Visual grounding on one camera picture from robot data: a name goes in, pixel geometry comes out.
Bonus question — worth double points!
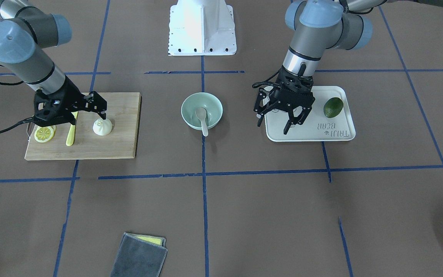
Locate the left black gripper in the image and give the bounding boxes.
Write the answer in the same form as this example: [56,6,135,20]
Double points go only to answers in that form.
[253,68,315,135]

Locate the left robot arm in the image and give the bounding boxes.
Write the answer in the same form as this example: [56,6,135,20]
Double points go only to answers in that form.
[253,0,443,142]

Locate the grey yellow folded cloth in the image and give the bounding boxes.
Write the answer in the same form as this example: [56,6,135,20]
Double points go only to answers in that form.
[110,232,168,277]

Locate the white steamed bun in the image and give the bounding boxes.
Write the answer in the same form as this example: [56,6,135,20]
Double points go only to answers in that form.
[92,118,113,136]

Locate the yellow plastic knife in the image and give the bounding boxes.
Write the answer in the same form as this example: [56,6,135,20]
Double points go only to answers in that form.
[66,112,78,147]

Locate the bamboo cutting board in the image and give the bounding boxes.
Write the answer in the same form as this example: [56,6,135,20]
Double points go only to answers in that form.
[25,92,141,161]

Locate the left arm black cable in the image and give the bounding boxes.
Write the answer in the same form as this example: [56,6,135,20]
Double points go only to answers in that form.
[251,71,283,90]

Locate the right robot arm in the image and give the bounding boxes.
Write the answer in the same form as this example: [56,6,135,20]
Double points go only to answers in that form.
[0,0,107,127]

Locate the mint green bowl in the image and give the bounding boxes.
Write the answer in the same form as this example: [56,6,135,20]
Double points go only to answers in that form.
[181,92,223,131]

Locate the green avocado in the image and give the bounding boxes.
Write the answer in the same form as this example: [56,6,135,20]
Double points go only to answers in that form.
[323,97,343,118]

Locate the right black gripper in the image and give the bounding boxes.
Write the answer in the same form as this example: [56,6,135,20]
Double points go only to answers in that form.
[33,77,107,127]

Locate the white ceramic spoon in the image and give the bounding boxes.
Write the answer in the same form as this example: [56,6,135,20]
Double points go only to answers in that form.
[195,107,209,137]

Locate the cream bear tray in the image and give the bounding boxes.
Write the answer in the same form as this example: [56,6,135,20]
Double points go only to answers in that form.
[264,86,356,142]

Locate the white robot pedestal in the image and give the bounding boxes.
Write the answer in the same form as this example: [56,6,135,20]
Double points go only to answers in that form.
[168,0,237,56]

